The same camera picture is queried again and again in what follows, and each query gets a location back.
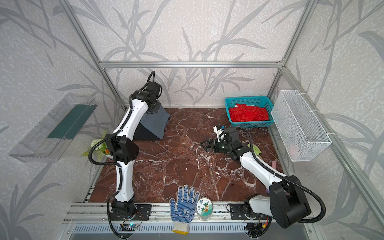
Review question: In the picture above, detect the grey t shirt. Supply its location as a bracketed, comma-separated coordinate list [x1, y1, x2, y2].
[140, 103, 170, 140]

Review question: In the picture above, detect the teal plastic basket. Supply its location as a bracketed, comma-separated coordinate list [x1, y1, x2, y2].
[225, 96, 274, 129]

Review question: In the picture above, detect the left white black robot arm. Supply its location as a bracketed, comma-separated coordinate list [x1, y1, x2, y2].
[88, 71, 163, 216]

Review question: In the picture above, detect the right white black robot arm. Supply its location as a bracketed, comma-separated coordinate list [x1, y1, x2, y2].
[200, 125, 326, 229]

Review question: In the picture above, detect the green paper piece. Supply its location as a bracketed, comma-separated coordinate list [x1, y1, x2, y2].
[248, 144, 262, 156]

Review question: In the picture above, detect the red t shirt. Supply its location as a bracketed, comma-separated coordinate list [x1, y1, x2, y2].
[229, 104, 270, 123]

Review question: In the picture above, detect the folded black t shirt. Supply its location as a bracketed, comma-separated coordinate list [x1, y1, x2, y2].
[133, 123, 160, 141]

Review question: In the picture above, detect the round tin with cartoon label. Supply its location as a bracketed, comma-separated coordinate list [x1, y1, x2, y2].
[196, 198, 214, 221]

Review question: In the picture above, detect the blue dotted work glove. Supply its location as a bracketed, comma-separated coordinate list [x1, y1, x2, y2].
[170, 185, 200, 235]

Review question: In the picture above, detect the potted artificial flower plant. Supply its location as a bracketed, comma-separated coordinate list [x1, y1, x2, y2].
[82, 130, 113, 162]

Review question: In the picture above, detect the green circuit board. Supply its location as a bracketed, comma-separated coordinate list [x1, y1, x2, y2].
[119, 223, 142, 232]

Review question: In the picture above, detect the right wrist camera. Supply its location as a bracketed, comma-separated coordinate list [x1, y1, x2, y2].
[214, 125, 226, 142]

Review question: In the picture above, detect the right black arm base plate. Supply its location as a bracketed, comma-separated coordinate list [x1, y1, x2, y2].
[227, 203, 268, 221]

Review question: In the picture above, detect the white wire mesh basket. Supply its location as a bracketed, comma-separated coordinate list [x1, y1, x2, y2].
[271, 90, 332, 162]

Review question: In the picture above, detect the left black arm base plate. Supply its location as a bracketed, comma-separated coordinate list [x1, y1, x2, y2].
[110, 204, 152, 221]

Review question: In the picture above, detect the clear plastic wall shelf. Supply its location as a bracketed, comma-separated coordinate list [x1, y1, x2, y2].
[9, 94, 98, 163]

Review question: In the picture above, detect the aluminium front rail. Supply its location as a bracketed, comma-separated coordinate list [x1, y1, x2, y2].
[62, 201, 316, 225]

